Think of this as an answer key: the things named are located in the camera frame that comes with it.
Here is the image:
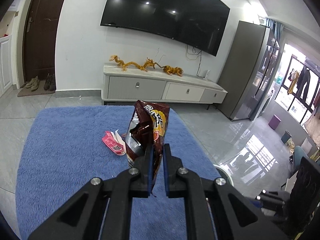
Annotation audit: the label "pink snack wrapper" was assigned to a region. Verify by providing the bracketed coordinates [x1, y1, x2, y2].
[102, 130, 126, 156]

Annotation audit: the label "dark brown snack bag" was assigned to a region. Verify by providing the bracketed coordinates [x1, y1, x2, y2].
[125, 100, 170, 185]

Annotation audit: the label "white round trash bin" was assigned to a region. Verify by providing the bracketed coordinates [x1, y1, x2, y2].
[213, 164, 234, 186]

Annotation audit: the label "blue fluffy blanket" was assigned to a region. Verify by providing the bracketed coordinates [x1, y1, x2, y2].
[15, 105, 226, 240]

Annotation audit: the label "teal small bin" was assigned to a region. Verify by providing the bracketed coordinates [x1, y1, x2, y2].
[281, 130, 292, 144]

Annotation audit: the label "purple stool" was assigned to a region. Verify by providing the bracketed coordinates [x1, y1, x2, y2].
[268, 115, 281, 130]

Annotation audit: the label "white grey TV cabinet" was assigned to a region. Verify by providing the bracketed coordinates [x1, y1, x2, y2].
[101, 64, 227, 105]

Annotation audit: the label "dark shoes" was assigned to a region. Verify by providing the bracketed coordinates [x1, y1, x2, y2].
[44, 74, 56, 91]

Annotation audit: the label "brown door mat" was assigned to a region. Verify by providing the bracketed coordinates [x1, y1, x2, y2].
[17, 80, 55, 97]

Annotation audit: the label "beige shoes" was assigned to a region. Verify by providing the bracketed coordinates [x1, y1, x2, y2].
[25, 76, 40, 92]

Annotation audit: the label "golden tiger figurine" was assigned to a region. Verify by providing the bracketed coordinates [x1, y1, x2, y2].
[161, 66, 183, 76]

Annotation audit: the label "golden dragon figurine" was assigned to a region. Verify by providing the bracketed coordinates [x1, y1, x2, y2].
[109, 55, 161, 72]

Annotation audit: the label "grey refrigerator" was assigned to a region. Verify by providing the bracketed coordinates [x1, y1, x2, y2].
[217, 21, 279, 120]

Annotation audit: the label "white cupboard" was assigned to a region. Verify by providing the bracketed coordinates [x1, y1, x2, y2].
[0, 35, 13, 96]

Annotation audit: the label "dark brown door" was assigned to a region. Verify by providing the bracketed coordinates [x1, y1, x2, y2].
[22, 0, 64, 81]

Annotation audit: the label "black wall television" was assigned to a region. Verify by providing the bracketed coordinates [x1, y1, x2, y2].
[100, 0, 230, 56]

